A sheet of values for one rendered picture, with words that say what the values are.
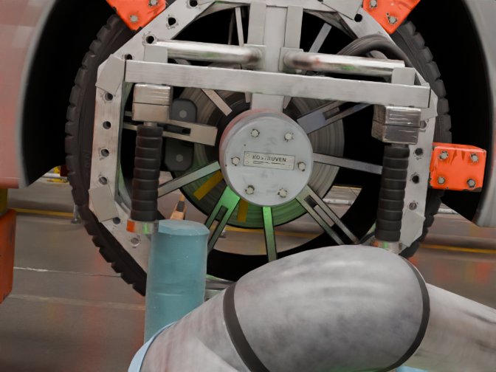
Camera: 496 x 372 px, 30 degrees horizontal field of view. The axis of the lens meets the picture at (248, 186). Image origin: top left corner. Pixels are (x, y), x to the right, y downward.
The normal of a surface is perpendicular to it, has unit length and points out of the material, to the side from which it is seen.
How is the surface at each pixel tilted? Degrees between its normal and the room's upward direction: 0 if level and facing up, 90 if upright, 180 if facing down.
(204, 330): 63
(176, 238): 102
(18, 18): 90
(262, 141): 90
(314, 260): 24
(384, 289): 55
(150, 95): 90
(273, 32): 90
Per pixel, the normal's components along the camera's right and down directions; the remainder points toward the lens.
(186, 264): 0.37, 0.12
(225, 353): -0.48, -0.01
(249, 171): 0.04, 0.14
